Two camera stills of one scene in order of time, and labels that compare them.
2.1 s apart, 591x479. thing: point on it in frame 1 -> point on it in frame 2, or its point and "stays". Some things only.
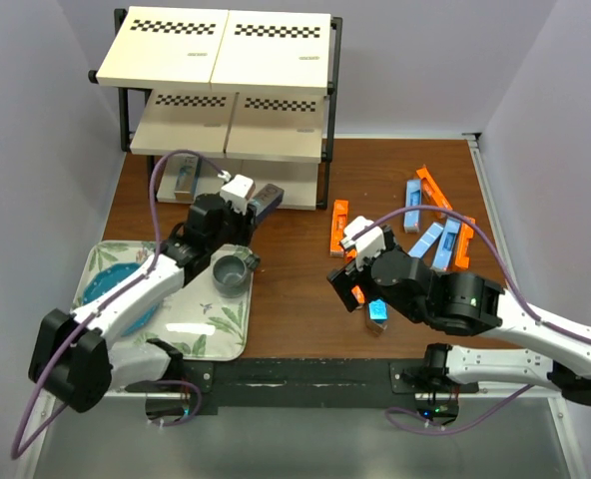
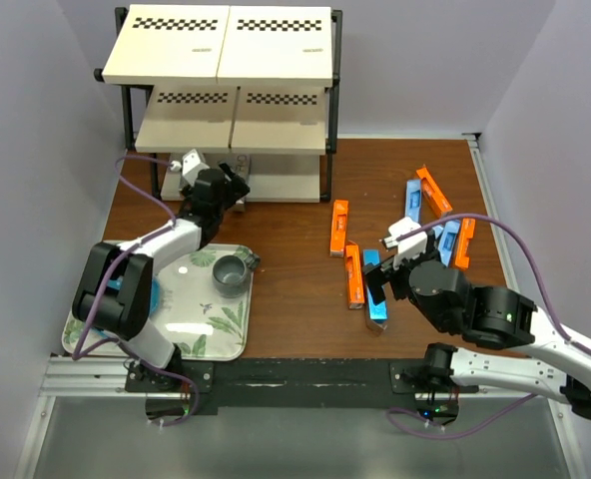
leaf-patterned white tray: [198, 318] stays
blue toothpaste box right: [446, 244] stays
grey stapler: [267, 200] -> [242, 167]
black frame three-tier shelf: [209, 94] stays
